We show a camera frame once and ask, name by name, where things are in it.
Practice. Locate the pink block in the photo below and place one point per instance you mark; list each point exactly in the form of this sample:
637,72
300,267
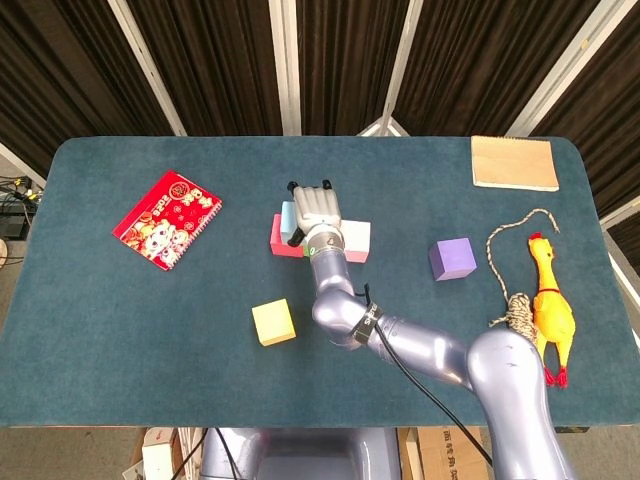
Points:
277,245

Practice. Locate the dark brown pleated curtain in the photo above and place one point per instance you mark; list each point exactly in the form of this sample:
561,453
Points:
225,65

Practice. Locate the brown kraft paper notepad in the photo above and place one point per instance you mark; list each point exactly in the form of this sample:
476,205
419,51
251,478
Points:
515,162

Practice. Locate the light blue block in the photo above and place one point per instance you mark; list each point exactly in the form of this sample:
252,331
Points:
287,220

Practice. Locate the pink foam cube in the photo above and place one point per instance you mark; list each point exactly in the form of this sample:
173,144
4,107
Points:
357,242

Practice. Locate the brown cardboard box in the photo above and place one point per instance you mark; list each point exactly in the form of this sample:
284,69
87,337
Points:
450,455

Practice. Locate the white cardboard box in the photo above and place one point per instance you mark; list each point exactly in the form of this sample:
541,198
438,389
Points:
160,457

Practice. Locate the blue-gray robot torso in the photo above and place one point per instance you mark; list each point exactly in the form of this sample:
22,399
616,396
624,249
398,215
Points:
310,455

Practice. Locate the purple block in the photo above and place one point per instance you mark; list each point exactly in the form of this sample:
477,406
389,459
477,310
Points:
452,259

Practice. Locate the yellow rubber chicken toy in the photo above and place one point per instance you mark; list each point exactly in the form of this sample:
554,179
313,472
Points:
552,315

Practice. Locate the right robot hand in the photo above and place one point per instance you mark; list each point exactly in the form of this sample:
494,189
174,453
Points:
317,207

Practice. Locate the red spiral cartoon notebook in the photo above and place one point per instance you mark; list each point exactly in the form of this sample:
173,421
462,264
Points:
167,220

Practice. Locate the teal felt table cover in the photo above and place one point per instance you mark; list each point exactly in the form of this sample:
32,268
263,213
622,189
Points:
150,350

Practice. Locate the yellow block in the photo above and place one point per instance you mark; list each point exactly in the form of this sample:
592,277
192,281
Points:
272,322

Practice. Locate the white partition frame post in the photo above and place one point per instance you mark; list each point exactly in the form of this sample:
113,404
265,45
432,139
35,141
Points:
622,212
285,65
145,65
565,65
20,165
400,65

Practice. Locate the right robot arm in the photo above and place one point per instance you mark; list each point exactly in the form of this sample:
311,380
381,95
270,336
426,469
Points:
425,345

